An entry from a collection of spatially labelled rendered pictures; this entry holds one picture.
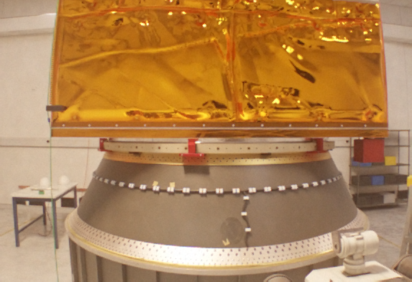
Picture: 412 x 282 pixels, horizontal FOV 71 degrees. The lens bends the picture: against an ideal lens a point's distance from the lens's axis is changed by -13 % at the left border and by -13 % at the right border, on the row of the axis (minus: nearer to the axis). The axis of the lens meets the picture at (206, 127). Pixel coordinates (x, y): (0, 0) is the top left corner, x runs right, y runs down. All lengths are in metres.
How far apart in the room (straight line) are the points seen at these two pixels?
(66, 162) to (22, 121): 1.50
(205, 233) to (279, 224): 0.36
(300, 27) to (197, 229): 1.20
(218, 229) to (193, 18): 1.10
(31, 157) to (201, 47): 6.74
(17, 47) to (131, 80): 7.01
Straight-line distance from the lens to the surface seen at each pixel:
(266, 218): 1.61
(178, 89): 1.68
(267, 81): 1.74
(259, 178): 1.66
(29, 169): 8.15
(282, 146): 1.73
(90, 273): 1.99
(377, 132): 2.01
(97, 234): 1.84
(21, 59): 8.46
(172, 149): 1.68
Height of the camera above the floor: 1.75
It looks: 2 degrees up
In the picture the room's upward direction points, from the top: straight up
